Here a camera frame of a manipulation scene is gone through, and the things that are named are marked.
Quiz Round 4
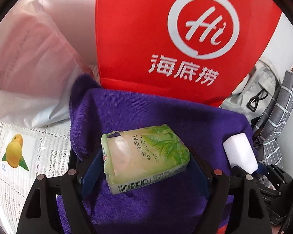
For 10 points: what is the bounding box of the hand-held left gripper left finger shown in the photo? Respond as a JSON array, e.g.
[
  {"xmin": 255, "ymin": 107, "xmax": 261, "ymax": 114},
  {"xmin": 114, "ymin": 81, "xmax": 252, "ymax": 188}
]
[{"xmin": 16, "ymin": 149, "xmax": 105, "ymax": 234}]

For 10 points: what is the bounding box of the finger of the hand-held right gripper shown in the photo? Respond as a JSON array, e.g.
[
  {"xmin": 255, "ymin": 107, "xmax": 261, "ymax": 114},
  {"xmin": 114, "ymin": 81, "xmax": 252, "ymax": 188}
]
[{"xmin": 257, "ymin": 162, "xmax": 290, "ymax": 199}]

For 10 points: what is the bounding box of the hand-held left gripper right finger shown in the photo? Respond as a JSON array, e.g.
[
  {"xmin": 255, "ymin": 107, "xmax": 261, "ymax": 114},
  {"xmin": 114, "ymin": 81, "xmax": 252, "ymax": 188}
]
[{"xmin": 186, "ymin": 147, "xmax": 271, "ymax": 234}]

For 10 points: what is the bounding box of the white sponge block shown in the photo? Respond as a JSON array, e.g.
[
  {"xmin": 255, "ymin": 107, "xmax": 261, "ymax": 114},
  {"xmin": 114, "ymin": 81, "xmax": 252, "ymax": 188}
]
[{"xmin": 223, "ymin": 133, "xmax": 259, "ymax": 175}]

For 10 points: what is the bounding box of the pale green tissue pack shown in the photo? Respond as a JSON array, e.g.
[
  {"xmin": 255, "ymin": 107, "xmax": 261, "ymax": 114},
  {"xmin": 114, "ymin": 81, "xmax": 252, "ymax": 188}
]
[{"xmin": 101, "ymin": 124, "xmax": 191, "ymax": 195}]

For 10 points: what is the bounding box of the fruit print tablecloth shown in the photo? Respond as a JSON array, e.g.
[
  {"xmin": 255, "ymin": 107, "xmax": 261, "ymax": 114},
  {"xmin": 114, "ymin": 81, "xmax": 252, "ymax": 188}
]
[{"xmin": 0, "ymin": 63, "xmax": 100, "ymax": 234}]

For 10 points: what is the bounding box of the grey checked cushion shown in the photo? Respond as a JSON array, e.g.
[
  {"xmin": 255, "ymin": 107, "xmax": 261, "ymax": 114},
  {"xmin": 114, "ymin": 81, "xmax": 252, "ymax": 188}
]
[{"xmin": 253, "ymin": 71, "xmax": 293, "ymax": 188}]

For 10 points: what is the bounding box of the purple towel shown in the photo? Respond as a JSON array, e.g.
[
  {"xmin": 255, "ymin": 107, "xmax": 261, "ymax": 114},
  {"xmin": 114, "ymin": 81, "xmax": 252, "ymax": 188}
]
[{"xmin": 56, "ymin": 74, "xmax": 254, "ymax": 234}]

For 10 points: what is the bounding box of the beige backpack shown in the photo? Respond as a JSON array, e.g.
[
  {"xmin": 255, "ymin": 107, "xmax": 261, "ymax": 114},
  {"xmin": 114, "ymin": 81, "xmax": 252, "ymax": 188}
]
[{"xmin": 221, "ymin": 58, "xmax": 281, "ymax": 125}]

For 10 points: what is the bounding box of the white plastic shopping bag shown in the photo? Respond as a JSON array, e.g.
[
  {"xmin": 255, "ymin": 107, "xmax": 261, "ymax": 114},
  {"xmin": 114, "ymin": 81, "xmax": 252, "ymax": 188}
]
[{"xmin": 0, "ymin": 0, "xmax": 99, "ymax": 127}]

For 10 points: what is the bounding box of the red paper bag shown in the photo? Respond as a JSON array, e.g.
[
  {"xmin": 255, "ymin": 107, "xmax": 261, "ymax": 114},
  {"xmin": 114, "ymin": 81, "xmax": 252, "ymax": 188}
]
[{"xmin": 94, "ymin": 0, "xmax": 282, "ymax": 108}]

